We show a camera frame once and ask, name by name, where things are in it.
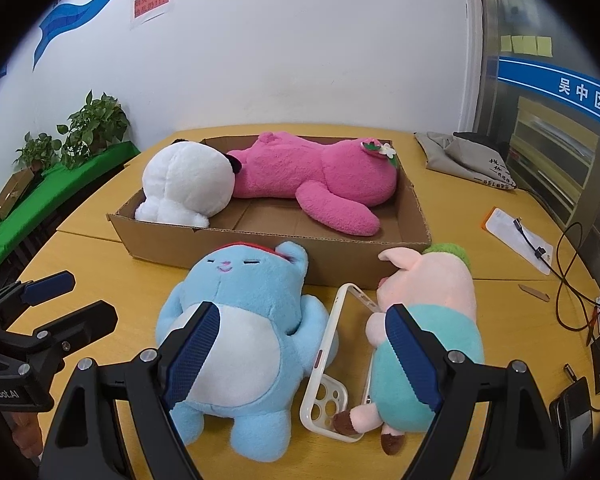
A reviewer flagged black cable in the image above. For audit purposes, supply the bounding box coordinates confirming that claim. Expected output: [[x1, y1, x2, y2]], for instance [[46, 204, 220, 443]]
[[554, 217, 600, 333]]

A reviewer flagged yellow framed cabinet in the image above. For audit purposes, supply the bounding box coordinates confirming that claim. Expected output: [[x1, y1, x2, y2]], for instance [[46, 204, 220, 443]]
[[505, 97, 598, 231]]

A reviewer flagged small potted green plant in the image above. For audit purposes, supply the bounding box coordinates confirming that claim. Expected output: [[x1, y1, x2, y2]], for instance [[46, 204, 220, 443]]
[[15, 132, 63, 171]]

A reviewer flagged white phone case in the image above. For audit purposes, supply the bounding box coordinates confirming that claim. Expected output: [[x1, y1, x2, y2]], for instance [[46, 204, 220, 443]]
[[300, 282, 383, 443]]

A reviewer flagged red wall sign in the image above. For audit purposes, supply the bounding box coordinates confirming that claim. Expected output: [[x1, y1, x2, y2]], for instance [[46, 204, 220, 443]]
[[130, 0, 175, 28]]

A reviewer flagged green cloth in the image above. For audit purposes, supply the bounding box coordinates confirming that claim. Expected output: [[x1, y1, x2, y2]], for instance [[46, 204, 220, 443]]
[[0, 141, 141, 286]]

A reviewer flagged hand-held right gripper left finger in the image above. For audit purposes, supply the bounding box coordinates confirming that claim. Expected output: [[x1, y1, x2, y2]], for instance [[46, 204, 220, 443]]
[[46, 301, 222, 480]]

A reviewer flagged large potted green plant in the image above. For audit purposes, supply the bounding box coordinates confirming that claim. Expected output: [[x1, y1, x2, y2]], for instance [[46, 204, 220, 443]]
[[60, 90, 131, 168]]

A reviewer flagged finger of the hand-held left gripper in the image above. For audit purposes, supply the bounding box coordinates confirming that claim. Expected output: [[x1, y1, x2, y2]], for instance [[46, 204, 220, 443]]
[[0, 270, 77, 332], [0, 300, 119, 377]]

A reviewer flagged person's left hand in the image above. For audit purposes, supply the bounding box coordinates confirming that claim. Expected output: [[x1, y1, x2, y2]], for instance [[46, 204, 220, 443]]
[[2, 410, 45, 463]]

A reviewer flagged blue wall decal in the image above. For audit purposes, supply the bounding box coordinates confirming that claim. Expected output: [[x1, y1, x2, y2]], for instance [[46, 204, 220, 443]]
[[32, 0, 153, 71]]

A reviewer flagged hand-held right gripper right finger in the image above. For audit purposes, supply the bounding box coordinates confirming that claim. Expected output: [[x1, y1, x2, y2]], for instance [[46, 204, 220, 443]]
[[385, 304, 573, 480]]

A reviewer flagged grey cloth bag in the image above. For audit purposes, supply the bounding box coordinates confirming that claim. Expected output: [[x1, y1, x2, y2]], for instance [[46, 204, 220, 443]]
[[414, 131, 520, 192]]

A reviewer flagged small open cardboard box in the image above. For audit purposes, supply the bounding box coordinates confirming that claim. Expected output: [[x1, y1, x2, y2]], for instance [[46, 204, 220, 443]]
[[0, 167, 36, 221]]

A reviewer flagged pink pig plush toy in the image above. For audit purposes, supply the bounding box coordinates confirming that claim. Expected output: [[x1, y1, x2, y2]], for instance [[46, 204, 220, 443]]
[[332, 242, 486, 456]]

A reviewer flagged blue window banner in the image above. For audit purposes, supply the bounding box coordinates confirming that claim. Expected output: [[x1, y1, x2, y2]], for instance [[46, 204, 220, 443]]
[[497, 56, 600, 136]]

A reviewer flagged blue plush toy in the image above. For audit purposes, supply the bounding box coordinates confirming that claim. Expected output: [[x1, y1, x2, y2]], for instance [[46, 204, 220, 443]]
[[155, 241, 337, 463]]

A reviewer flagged small wooden stick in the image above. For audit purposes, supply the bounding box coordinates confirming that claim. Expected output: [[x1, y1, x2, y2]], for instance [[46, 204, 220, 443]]
[[518, 284, 552, 304]]

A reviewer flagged brown cardboard box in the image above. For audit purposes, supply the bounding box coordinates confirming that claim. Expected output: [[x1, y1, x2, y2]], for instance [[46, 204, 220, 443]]
[[106, 131, 433, 291]]

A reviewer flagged white plush toy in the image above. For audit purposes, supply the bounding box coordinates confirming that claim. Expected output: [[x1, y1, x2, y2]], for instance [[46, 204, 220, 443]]
[[134, 139, 244, 228]]

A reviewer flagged white paper on orange board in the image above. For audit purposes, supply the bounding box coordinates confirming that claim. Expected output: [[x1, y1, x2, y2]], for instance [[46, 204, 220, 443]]
[[480, 206, 554, 276]]

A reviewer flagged black phone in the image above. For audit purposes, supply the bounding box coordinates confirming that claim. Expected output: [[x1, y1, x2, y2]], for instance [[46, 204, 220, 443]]
[[549, 376, 595, 457]]

